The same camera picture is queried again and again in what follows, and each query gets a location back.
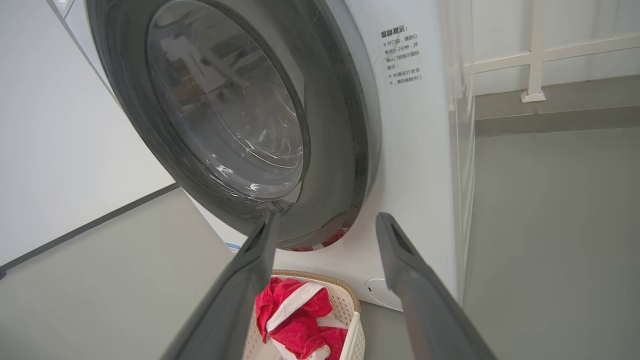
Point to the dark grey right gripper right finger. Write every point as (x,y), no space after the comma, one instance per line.
(430,310)

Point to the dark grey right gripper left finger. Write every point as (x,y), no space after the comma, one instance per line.
(230,310)

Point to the red and white garment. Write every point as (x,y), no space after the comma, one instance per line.
(300,325)

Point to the cream perforated laundry basket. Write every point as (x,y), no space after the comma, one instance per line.
(350,330)

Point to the white front-load washing machine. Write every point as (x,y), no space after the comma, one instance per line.
(415,175)

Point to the round white filter cover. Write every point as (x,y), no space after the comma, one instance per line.
(377,295)

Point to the white metal railing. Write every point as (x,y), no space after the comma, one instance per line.
(537,55)

